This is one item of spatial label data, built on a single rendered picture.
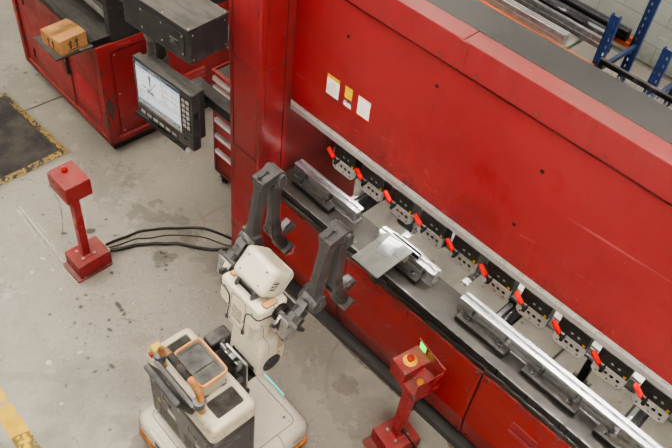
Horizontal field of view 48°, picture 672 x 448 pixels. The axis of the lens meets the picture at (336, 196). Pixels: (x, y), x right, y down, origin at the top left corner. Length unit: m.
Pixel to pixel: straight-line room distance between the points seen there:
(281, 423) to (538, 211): 1.78
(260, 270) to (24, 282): 2.21
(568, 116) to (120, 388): 2.91
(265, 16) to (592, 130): 1.59
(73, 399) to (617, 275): 2.96
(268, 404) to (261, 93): 1.62
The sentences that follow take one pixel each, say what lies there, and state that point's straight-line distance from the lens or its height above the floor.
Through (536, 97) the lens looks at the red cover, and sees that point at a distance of 2.87.
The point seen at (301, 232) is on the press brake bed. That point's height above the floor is 0.65.
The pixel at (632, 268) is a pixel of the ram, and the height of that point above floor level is 1.80.
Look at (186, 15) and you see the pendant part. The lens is 3.61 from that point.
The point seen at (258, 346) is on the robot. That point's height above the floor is 0.90.
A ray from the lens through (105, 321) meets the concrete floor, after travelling 4.81.
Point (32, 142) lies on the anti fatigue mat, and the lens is 5.99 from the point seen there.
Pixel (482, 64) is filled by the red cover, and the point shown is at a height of 2.25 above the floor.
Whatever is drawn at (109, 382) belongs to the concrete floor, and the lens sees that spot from 4.58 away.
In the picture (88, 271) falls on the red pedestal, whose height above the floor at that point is 0.05.
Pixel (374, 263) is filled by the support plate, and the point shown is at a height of 1.00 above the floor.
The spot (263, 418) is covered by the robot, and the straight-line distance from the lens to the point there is 4.08.
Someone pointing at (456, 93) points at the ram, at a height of 2.04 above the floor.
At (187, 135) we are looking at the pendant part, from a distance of 3.89.
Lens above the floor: 3.89
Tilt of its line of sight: 45 degrees down
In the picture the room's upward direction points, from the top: 7 degrees clockwise
